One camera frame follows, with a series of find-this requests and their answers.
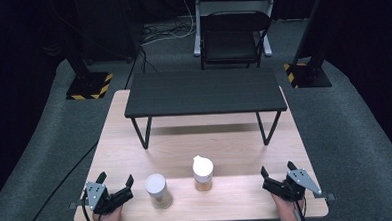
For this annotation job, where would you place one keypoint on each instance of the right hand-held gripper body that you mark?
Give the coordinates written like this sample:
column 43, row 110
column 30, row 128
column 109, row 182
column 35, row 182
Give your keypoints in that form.
column 289, row 186

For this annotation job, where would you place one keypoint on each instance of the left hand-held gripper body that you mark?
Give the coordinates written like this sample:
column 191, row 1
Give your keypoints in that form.
column 103, row 199

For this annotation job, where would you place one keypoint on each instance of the flat-lid jar of brown spice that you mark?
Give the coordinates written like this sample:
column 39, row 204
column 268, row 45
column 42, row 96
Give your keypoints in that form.
column 158, row 190

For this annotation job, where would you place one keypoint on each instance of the spout-lid jar of orange spice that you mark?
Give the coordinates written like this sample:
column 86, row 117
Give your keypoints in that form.
column 203, row 173

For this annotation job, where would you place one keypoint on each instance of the person's right hand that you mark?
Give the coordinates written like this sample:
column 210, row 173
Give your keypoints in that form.
column 288, row 211

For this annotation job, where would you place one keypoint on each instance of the black stand with striped base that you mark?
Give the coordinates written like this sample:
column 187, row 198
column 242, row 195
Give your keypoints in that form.
column 89, row 85
column 311, row 73

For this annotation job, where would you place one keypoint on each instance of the black folding chair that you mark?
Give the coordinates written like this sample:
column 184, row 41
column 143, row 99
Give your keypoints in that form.
column 231, row 39

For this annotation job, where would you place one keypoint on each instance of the grey table edge bracket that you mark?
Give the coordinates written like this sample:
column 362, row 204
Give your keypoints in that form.
column 75, row 206
column 325, row 195

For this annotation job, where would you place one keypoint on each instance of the white metal stand frame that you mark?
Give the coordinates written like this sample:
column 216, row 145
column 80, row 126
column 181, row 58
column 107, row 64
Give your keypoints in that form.
column 198, row 23

